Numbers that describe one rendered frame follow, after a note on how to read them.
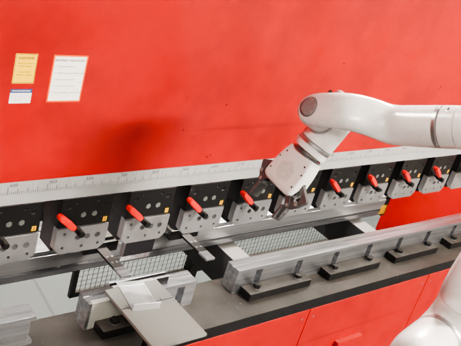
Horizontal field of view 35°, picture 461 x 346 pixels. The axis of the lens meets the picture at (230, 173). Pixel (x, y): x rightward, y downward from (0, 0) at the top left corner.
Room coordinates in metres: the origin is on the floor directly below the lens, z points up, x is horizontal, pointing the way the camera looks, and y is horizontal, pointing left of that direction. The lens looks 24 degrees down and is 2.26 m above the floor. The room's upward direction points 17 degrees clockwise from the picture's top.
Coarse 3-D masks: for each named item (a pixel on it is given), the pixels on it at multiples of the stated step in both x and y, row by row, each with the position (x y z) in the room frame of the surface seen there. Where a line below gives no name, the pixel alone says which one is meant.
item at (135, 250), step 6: (144, 240) 1.82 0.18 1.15; (150, 240) 1.84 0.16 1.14; (126, 246) 1.78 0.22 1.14; (132, 246) 1.80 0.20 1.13; (138, 246) 1.81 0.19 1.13; (144, 246) 1.83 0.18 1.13; (150, 246) 1.84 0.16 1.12; (120, 252) 1.79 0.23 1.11; (126, 252) 1.78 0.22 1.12; (132, 252) 1.80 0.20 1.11; (138, 252) 1.81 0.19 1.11; (144, 252) 1.83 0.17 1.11; (120, 258) 1.78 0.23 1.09; (126, 258) 1.80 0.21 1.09; (132, 258) 1.82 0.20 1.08
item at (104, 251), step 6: (108, 234) 1.98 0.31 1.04; (108, 240) 1.96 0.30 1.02; (114, 240) 1.97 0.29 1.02; (102, 246) 1.94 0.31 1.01; (108, 246) 1.96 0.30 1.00; (114, 246) 1.98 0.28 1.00; (84, 252) 1.90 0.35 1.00; (90, 252) 1.92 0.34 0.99; (96, 252) 1.93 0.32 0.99; (102, 252) 1.92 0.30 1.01; (108, 252) 1.93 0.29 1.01; (108, 258) 1.90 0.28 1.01; (114, 258) 1.91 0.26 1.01; (108, 264) 1.88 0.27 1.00; (114, 264) 1.87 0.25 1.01; (120, 264) 1.88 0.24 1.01; (114, 270) 1.85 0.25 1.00; (120, 270) 1.85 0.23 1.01; (126, 270) 1.86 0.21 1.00; (120, 276) 1.83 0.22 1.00; (126, 276) 1.84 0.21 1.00
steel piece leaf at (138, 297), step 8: (120, 288) 1.77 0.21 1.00; (128, 288) 1.78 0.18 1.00; (136, 288) 1.79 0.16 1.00; (144, 288) 1.80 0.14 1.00; (128, 296) 1.75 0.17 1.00; (136, 296) 1.76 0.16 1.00; (144, 296) 1.77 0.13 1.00; (152, 296) 1.78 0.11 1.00; (136, 304) 1.69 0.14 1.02; (144, 304) 1.71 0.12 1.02; (152, 304) 1.72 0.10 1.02; (160, 304) 1.74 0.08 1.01
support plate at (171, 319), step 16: (112, 288) 1.76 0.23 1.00; (160, 288) 1.83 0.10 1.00; (128, 304) 1.71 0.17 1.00; (176, 304) 1.78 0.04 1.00; (128, 320) 1.65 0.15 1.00; (144, 320) 1.66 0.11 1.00; (160, 320) 1.69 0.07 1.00; (176, 320) 1.71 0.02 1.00; (192, 320) 1.73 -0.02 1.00; (144, 336) 1.60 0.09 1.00; (160, 336) 1.62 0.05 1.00; (176, 336) 1.64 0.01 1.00; (192, 336) 1.66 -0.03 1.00
